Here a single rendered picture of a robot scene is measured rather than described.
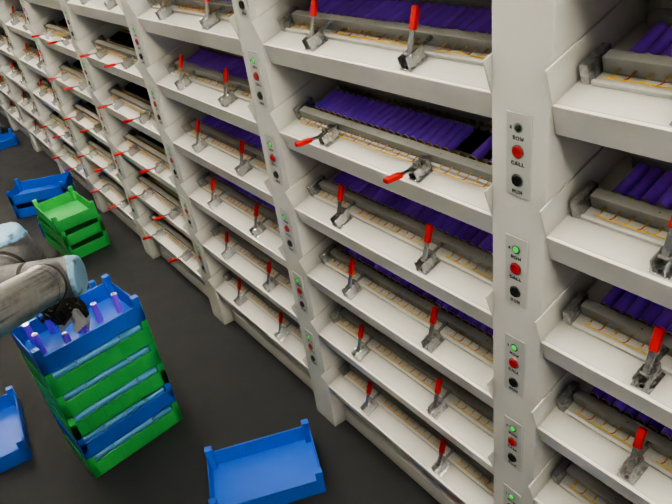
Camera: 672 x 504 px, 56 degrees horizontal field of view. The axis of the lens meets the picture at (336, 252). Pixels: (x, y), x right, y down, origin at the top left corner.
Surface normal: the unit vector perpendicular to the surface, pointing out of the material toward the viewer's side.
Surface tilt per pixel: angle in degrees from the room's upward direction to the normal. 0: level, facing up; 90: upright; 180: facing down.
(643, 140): 108
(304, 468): 0
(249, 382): 0
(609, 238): 18
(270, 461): 0
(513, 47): 90
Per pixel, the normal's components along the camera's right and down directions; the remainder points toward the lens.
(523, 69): -0.79, 0.40
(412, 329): -0.37, -0.68
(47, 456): -0.14, -0.84
